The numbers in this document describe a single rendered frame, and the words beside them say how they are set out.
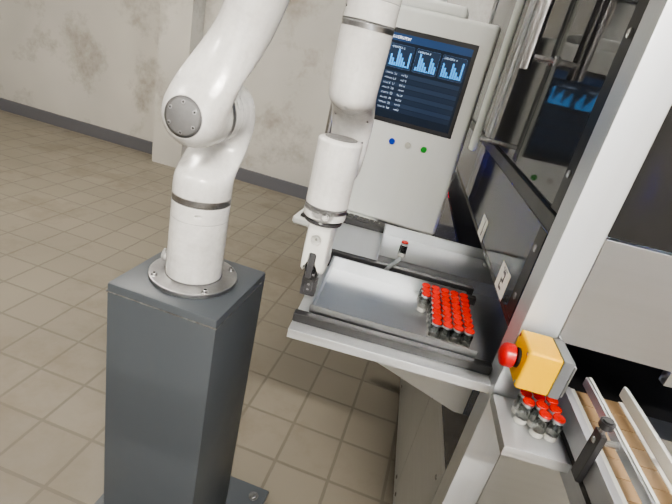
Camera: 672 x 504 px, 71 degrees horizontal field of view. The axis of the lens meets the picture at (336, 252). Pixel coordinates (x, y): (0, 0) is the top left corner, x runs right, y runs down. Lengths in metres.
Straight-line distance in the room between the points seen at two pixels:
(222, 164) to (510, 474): 0.85
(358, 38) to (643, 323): 0.66
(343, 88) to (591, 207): 0.44
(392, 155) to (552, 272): 1.06
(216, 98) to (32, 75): 5.06
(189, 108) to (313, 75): 3.45
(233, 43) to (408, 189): 1.08
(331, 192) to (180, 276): 0.38
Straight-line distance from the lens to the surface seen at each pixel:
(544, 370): 0.83
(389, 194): 1.82
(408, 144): 1.77
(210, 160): 0.99
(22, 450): 1.94
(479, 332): 1.12
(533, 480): 1.11
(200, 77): 0.88
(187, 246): 1.00
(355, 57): 0.83
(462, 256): 1.51
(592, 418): 0.93
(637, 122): 0.81
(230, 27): 0.89
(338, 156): 0.86
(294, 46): 4.34
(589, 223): 0.83
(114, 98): 5.27
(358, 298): 1.08
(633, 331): 0.94
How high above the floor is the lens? 1.40
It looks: 24 degrees down
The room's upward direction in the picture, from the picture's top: 13 degrees clockwise
